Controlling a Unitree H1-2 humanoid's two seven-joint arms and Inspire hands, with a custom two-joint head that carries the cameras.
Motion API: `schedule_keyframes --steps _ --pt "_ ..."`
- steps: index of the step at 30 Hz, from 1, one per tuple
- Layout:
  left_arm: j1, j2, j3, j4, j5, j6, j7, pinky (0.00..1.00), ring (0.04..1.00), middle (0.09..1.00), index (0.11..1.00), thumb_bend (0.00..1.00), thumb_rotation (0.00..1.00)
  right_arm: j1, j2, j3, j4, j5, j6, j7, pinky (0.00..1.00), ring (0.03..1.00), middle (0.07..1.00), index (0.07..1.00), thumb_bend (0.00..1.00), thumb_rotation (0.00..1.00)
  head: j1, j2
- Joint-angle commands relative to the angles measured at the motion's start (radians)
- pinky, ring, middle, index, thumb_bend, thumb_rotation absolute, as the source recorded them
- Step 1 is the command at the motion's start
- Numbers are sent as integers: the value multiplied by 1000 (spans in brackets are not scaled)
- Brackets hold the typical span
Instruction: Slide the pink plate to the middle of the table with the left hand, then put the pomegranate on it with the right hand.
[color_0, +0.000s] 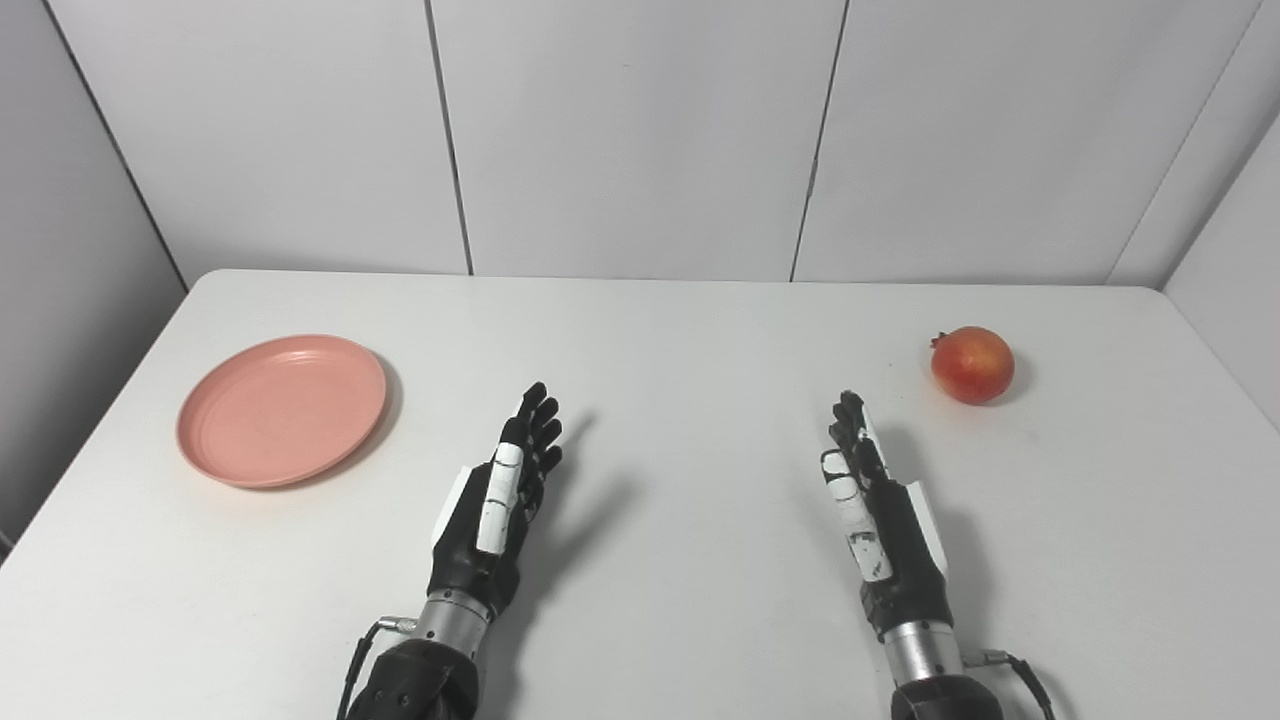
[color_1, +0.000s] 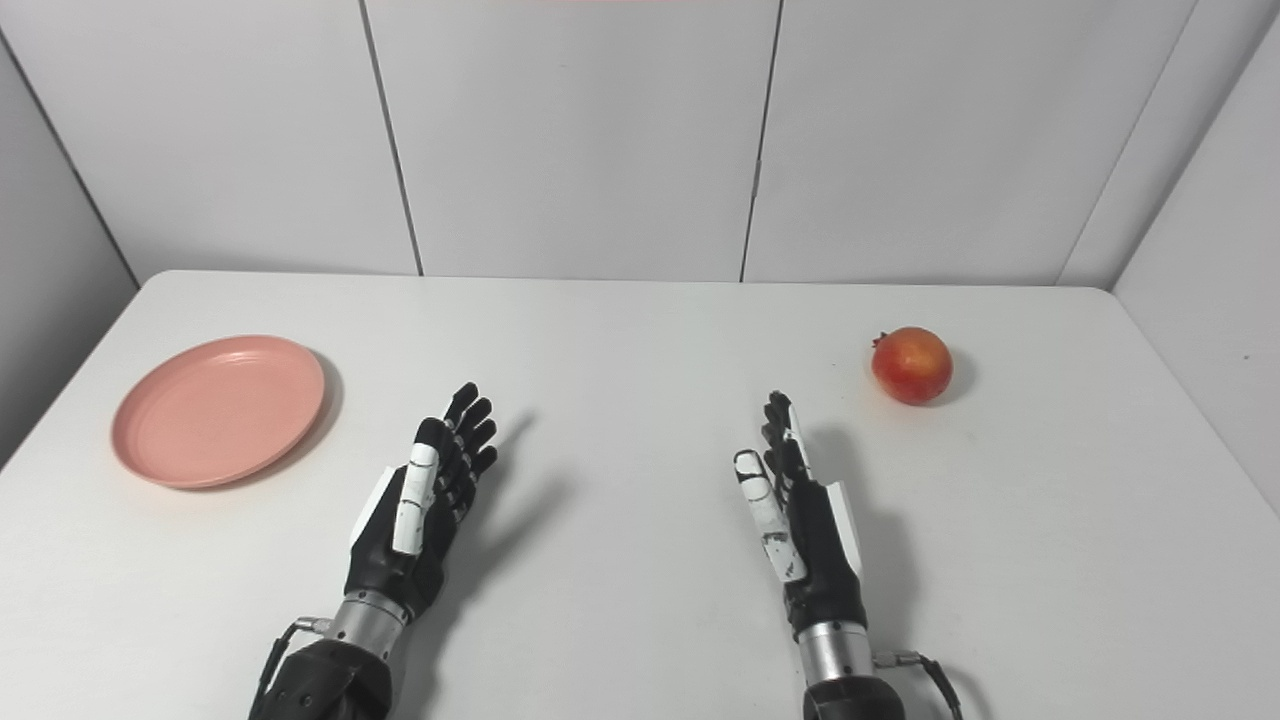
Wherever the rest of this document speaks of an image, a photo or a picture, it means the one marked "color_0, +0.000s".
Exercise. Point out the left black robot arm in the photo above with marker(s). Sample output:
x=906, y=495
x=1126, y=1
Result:
x=430, y=660

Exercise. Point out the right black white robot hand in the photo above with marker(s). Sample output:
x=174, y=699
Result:
x=895, y=540

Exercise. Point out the pink round plate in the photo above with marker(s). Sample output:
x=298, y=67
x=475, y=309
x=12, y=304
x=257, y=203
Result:
x=282, y=410

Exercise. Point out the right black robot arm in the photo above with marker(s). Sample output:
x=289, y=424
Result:
x=930, y=670

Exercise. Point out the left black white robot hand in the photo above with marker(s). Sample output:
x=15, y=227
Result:
x=490, y=520

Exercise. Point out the red pomegranate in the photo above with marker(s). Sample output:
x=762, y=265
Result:
x=972, y=365

